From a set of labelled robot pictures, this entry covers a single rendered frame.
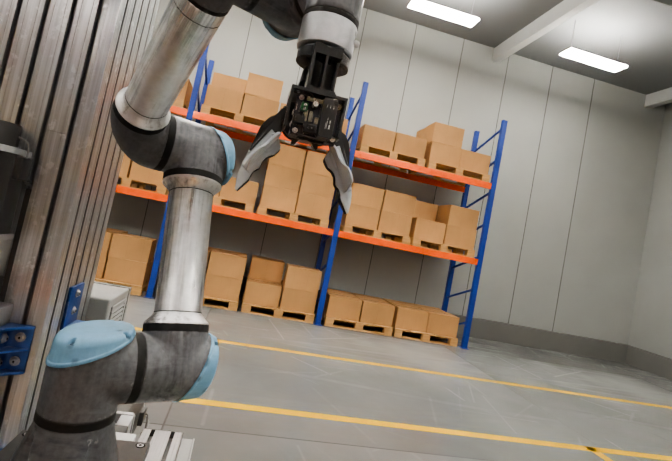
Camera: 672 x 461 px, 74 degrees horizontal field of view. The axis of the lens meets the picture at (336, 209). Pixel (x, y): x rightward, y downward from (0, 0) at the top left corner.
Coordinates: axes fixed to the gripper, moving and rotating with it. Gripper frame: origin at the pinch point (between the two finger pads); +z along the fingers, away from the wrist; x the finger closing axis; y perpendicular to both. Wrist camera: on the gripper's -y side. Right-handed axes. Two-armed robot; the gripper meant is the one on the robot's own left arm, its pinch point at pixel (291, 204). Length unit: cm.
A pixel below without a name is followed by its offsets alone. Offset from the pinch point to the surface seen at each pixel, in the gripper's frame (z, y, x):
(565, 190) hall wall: -200, -808, 667
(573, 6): -442, -564, 436
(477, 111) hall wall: -321, -808, 424
